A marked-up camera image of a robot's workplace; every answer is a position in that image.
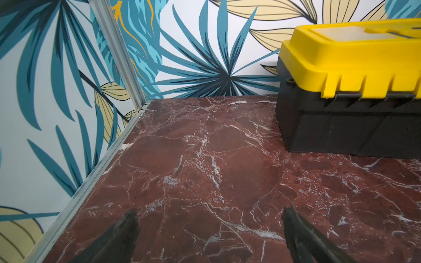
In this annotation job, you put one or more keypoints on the yellow black toolbox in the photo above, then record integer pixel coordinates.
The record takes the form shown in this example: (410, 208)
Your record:
(352, 88)

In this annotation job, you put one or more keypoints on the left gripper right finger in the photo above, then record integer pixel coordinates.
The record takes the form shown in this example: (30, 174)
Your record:
(306, 243)

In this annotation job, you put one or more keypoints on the left metal frame post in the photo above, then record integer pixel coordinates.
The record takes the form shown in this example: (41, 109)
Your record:
(106, 19)

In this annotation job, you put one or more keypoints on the left table edge rail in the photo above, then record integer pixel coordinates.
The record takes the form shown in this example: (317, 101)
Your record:
(48, 240)

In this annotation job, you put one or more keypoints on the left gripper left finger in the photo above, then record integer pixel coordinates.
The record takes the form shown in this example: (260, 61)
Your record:
(115, 245)

